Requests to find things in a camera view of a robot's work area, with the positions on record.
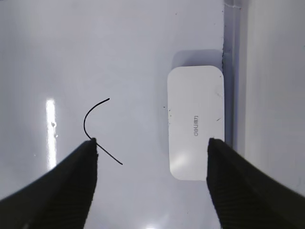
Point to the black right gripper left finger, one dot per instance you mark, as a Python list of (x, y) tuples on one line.
[(60, 199)]

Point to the white board with grey frame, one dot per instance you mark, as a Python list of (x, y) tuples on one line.
[(70, 69)]

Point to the white rectangular board eraser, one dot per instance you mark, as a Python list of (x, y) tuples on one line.
[(195, 114)]

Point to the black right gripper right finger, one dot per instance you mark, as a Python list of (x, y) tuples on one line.
[(246, 198)]

